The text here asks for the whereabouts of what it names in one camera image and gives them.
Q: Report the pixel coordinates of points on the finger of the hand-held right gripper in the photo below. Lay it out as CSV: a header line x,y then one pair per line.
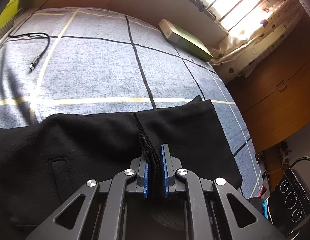
x,y
265,208

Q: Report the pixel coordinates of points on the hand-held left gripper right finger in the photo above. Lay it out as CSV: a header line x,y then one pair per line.
x,y
166,177

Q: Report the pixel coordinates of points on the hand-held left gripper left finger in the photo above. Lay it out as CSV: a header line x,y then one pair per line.
x,y
145,177

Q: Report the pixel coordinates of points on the black pants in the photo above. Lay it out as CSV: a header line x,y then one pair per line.
x,y
82,155

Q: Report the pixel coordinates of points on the wooden wardrobe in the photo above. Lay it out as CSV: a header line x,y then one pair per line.
x,y
275,105

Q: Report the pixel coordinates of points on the flat green cardboard box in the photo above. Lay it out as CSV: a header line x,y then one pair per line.
x,y
187,41

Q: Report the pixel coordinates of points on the cream heart print curtain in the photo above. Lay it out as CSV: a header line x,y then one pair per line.
x,y
257,45

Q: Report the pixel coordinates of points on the grey chevron patterned box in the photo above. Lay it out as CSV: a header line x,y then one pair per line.
x,y
2,33

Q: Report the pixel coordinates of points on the lime green shoe box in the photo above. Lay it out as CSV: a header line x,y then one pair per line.
x,y
8,12

